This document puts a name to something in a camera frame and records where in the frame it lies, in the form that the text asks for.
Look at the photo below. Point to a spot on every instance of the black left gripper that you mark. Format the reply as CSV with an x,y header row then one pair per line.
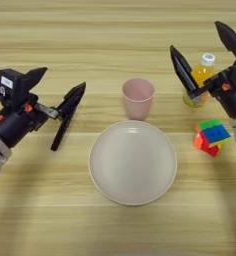
x,y
13,125

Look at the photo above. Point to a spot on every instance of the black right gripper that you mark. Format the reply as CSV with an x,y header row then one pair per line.
x,y
233,103

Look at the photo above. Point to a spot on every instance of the pink plastic cup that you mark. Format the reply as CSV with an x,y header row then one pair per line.
x,y
138,106

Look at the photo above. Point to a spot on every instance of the pale pink round plate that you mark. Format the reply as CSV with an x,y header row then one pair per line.
x,y
133,163

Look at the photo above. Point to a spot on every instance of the orange juice bottle white cap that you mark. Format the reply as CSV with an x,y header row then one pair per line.
x,y
206,71

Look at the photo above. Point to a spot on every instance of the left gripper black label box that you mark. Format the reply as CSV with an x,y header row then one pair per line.
x,y
10,85

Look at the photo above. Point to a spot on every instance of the multicoloured twisted puzzle cube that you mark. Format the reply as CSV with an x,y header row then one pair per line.
x,y
215,133

